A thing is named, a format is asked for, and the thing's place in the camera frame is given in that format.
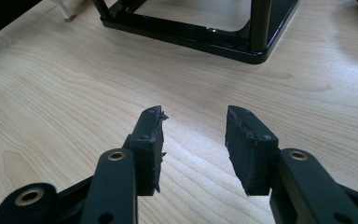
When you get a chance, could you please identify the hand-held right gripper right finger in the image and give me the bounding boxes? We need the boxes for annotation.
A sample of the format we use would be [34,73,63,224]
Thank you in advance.
[224,105,279,197]

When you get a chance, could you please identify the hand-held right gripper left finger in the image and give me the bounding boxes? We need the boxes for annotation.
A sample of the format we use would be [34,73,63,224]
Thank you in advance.
[129,105,169,197]

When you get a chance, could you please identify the red and black shoe rack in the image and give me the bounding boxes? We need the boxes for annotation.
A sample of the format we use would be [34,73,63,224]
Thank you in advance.
[91,0,301,65]

